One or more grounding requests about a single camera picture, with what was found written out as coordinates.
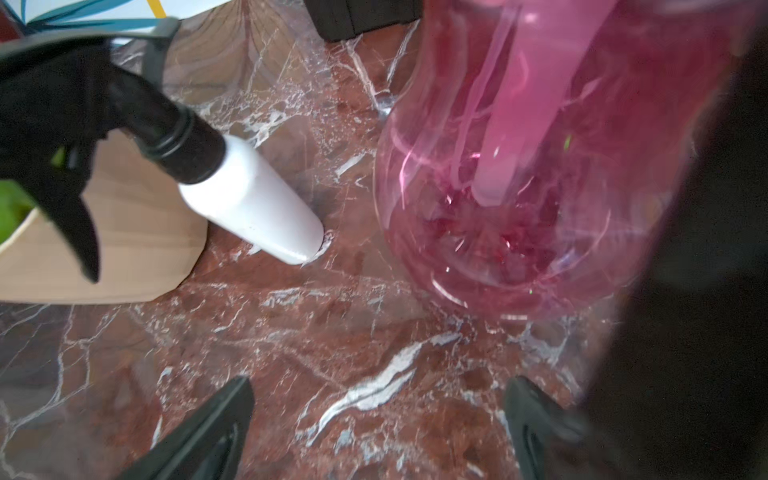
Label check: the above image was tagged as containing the pink transparent spray bottle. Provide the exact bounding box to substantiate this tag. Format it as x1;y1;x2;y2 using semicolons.
374;1;767;321

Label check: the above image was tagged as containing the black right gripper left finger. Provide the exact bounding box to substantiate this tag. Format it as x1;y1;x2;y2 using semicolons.
119;376;255;479

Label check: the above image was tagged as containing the black toolbox yellow label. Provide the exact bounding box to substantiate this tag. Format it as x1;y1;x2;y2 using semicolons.
304;0;424;42

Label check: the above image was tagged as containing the white small spray bottle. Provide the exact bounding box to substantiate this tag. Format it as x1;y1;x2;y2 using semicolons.
1;32;324;282

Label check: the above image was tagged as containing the bright green toy trowel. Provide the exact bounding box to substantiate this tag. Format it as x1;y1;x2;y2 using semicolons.
1;147;69;242

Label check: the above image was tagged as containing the terracotta plastic flower pot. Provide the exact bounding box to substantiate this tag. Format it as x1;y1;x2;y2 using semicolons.
1;131;208;305

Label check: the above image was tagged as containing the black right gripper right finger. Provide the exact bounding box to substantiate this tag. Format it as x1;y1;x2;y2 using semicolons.
503;376;589;479

